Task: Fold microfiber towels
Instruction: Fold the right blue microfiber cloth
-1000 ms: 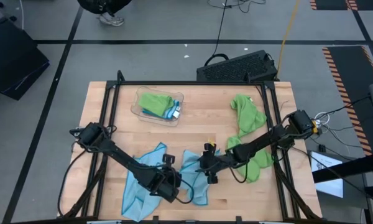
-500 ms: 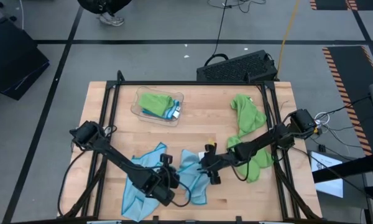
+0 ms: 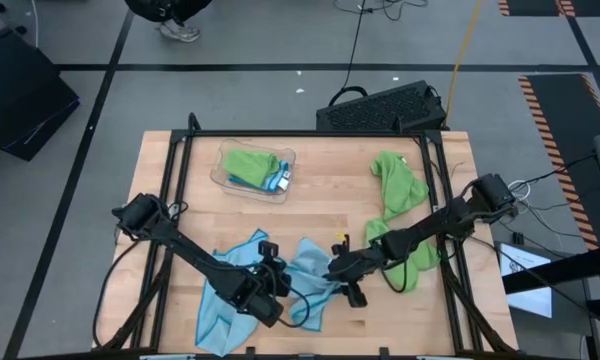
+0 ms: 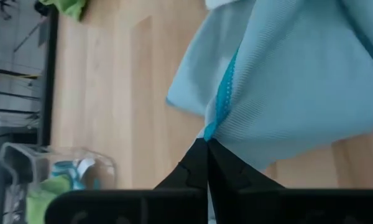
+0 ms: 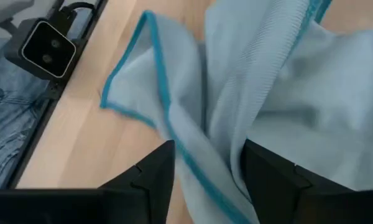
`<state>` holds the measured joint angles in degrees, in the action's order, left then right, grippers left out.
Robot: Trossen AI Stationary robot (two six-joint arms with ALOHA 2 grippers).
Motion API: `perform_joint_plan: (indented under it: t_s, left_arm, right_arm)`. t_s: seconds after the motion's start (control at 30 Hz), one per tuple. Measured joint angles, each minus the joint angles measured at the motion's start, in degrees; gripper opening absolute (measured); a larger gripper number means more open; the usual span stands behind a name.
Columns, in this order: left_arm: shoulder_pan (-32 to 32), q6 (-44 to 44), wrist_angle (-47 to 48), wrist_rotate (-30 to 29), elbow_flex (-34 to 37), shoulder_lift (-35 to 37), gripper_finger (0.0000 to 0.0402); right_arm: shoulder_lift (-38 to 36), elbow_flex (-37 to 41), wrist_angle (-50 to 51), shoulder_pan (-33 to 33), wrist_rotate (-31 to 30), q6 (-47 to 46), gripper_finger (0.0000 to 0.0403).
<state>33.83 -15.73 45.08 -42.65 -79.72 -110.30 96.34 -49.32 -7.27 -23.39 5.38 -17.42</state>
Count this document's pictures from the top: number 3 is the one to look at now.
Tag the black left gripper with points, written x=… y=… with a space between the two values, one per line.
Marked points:
x=265 y=295

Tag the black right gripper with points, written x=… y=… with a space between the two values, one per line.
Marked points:
x=362 y=260

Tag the blue microfiber towel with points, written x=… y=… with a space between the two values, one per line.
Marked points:
x=272 y=180
x=220 y=325
x=307 y=270

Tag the green microfiber towel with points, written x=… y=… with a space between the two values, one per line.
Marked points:
x=247 y=167
x=415 y=277
x=397 y=185

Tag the clear plastic bin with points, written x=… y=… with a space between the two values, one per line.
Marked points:
x=220 y=165

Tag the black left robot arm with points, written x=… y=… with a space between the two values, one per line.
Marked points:
x=190 y=255

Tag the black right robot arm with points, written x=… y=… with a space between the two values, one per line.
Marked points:
x=430 y=227

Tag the black perforated computer case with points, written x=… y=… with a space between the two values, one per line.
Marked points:
x=380 y=107

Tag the small black power adapter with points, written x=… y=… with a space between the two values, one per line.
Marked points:
x=518 y=238

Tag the white paper sheet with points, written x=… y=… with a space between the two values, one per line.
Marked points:
x=530 y=300

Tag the black metal beam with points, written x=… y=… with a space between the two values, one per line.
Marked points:
x=555 y=272

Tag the hazard-striped black floor mat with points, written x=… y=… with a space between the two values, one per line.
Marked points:
x=565 y=130
x=530 y=6
x=595 y=6

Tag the person's foot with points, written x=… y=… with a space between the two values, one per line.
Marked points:
x=180 y=31

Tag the person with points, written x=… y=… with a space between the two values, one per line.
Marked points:
x=170 y=7

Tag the black cart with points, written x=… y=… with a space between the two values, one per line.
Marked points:
x=20 y=100

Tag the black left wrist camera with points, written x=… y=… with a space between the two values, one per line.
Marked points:
x=268 y=248

